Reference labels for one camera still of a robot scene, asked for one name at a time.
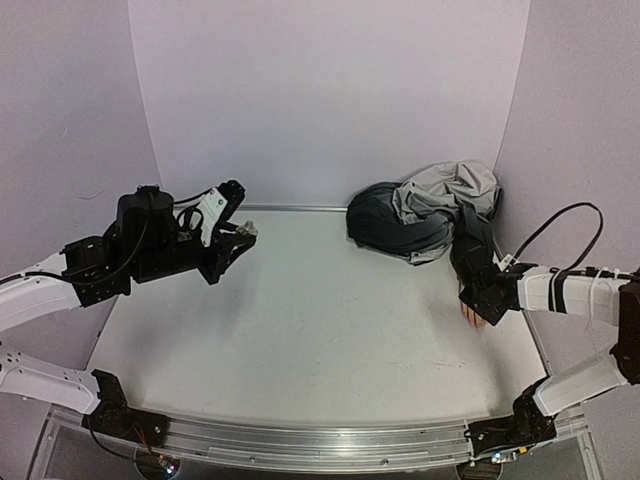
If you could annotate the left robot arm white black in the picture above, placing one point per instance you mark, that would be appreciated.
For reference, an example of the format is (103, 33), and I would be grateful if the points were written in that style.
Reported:
(153, 239)

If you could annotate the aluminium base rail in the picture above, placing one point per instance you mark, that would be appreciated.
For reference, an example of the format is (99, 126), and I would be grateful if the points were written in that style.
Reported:
(317, 449)

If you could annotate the small nail polish bottle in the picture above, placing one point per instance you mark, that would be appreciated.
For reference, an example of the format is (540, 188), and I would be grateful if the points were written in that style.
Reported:
(248, 228)

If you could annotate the grey crumpled cloth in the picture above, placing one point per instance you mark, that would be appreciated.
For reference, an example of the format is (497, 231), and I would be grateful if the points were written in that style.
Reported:
(415, 220)

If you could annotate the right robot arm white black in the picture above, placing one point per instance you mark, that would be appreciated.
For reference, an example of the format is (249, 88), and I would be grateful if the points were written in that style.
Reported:
(610, 297)

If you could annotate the mannequin hand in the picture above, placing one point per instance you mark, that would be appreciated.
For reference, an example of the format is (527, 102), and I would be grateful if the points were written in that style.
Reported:
(473, 319)

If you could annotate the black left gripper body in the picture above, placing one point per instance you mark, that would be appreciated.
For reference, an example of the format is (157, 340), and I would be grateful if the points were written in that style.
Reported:
(213, 270)

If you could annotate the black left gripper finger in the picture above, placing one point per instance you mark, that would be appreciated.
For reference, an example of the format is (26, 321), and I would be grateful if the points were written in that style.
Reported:
(226, 228)
(232, 248)

